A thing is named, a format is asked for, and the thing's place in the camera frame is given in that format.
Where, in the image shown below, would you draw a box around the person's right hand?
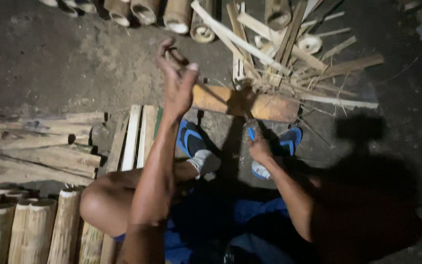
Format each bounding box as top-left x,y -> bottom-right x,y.
248,128 -> 275,166

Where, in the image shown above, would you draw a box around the person's left hand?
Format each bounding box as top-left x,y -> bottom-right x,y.
155,38 -> 200,118

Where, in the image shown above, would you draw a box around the blue-handled knife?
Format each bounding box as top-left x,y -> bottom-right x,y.
243,110 -> 258,142

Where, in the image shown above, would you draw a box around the thin bamboo strip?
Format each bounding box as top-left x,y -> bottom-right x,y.
194,79 -> 251,121

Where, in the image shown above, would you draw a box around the blue and white shoe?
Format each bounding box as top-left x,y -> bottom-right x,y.
176,119 -> 222,181
251,126 -> 303,180

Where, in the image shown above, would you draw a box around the orange wooden chopping block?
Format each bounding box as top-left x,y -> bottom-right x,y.
192,84 -> 300,123

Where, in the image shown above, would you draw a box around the blue shorts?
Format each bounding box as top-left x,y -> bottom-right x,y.
114,196 -> 307,264

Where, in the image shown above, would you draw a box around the pile of bamboo strips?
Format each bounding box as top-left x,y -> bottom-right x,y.
191,0 -> 384,110

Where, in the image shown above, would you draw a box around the green bamboo slat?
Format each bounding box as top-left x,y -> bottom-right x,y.
153,107 -> 164,142

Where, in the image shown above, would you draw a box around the tan bamboo slat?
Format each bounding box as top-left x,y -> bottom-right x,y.
105,112 -> 130,173
137,105 -> 159,169

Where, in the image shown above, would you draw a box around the short bamboo section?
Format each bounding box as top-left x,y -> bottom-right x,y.
163,0 -> 192,34
264,0 -> 292,31
104,0 -> 132,27
130,0 -> 160,25
190,0 -> 217,44

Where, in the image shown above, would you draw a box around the pale bamboo slat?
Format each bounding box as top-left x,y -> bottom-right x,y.
121,105 -> 142,172

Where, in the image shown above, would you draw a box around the person's left leg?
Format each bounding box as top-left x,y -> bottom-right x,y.
80,161 -> 199,238

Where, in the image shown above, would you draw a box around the pile of split bamboo pieces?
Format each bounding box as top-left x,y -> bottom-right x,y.
0,112 -> 109,187

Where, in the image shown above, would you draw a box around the row of bamboo tubes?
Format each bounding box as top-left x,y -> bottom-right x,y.
0,184 -> 124,264

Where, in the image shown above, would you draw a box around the round bamboo ring piece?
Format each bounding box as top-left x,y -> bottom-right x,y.
297,35 -> 323,55

